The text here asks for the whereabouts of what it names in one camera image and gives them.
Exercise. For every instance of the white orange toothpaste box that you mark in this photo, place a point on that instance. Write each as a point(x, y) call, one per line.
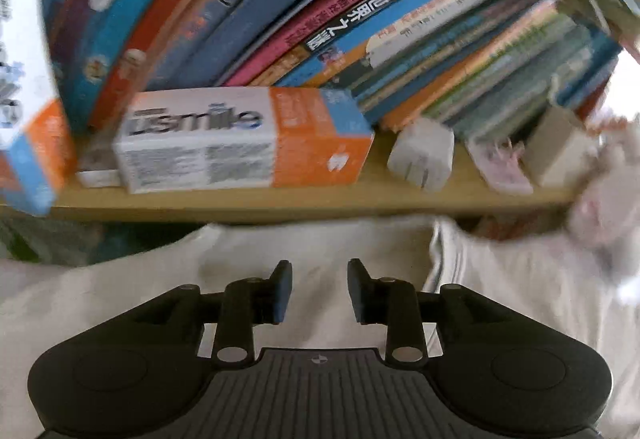
point(225, 144)
point(30, 119)

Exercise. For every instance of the tiny white flat box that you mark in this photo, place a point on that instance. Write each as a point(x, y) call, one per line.
point(97, 178)

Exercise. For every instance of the white plug adapter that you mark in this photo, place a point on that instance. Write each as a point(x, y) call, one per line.
point(420, 154)

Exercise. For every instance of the row of colourful books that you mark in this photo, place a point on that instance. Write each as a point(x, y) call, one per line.
point(350, 9)

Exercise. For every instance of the pink white plush toy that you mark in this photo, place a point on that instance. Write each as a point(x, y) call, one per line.
point(610, 189)

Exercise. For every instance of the cream printed t-shirt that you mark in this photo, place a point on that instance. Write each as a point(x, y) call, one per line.
point(320, 244)

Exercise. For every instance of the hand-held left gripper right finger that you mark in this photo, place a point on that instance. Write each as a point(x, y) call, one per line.
point(356, 291)

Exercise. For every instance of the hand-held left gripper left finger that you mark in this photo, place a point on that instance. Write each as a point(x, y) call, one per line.
point(282, 291)

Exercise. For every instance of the white wooden bookshelf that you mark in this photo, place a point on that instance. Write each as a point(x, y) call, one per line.
point(300, 201)

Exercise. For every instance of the pink hair clips card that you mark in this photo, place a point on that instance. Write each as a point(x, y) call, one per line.
point(500, 166)

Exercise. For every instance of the white pen holder box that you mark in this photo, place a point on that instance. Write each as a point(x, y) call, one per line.
point(560, 149)

